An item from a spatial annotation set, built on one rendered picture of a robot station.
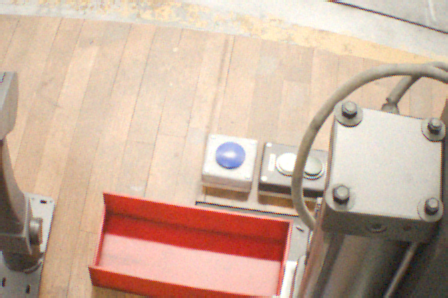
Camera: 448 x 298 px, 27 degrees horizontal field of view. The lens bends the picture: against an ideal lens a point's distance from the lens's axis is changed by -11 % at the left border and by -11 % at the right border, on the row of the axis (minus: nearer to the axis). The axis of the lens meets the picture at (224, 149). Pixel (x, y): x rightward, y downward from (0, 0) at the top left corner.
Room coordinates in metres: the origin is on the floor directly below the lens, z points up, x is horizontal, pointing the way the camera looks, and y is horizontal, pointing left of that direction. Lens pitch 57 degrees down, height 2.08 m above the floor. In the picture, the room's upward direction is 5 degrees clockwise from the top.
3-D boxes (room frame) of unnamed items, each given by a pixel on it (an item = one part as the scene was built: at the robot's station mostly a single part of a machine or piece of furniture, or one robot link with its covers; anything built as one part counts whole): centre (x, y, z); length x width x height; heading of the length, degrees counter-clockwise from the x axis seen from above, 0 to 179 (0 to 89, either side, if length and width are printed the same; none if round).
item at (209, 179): (0.74, -0.01, 0.90); 0.07 x 0.07 x 0.06; 86
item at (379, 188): (0.38, -0.12, 1.37); 0.11 x 0.09 x 0.30; 176
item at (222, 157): (0.74, -0.01, 0.93); 0.04 x 0.04 x 0.02
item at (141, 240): (0.59, 0.03, 0.93); 0.25 x 0.12 x 0.06; 86
